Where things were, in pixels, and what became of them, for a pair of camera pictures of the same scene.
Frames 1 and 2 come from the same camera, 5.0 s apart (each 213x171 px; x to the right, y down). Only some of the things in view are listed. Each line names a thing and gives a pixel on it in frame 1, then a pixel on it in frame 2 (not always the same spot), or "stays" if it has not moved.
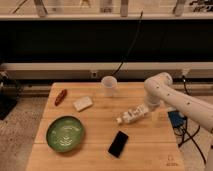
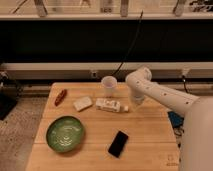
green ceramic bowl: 65,133 stays
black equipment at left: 9,94 stays
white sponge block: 83,103 stays
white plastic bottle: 133,114 → 112,105
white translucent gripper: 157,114 → 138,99
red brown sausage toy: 60,98 stays
